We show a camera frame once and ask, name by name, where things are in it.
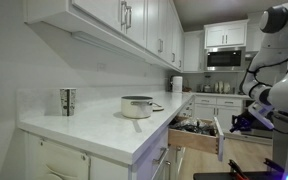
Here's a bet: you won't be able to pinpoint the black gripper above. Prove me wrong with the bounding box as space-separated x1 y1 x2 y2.
230 115 253 133

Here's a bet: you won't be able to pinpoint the white wooden drawer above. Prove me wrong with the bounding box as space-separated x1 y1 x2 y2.
168 118 225 161

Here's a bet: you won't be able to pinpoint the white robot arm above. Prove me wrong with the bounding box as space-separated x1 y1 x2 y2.
231 3 288 131

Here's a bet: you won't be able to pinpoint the items inside drawer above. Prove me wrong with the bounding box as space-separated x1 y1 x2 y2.
169 118 215 136

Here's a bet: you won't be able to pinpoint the leftmost white drawer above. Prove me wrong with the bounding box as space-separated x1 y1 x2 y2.
132 129 168 180

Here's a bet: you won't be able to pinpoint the white lower cabinet doors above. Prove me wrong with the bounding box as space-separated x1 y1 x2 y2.
194 96 243 133

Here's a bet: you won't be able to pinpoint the stainless steel microwave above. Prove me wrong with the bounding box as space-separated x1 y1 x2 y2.
205 47 245 71

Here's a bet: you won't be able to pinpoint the white rice cooker appliance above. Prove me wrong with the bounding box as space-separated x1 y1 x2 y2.
171 76 183 93

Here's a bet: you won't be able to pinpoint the white cabinet above microwave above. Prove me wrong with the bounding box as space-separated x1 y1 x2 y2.
204 20 248 49

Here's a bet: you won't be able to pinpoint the round pot lid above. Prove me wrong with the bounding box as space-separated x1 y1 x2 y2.
152 103 164 112

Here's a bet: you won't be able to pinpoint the patterned cup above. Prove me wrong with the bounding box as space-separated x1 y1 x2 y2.
60 88 76 116

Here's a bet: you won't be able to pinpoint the white upper wall cabinets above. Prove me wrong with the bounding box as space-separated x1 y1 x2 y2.
23 0 206 74

